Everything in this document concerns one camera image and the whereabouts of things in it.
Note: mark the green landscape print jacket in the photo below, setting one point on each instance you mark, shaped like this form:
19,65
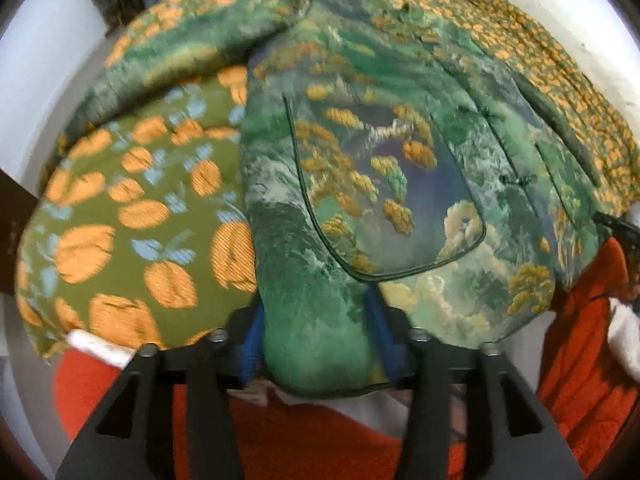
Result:
350,185

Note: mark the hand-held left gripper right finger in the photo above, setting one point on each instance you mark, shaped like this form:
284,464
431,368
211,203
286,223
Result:
382,340

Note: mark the dark wooden furniture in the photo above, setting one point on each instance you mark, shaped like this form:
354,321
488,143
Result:
15,230

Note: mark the white bed sheet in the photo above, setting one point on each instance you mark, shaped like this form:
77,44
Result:
560,15

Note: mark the person's red fleece top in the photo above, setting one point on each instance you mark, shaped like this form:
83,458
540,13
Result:
310,440

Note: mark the olive bedspread with orange print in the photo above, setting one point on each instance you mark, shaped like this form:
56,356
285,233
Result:
125,260

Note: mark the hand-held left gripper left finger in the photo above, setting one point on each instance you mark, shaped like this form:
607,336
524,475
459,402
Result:
252,347

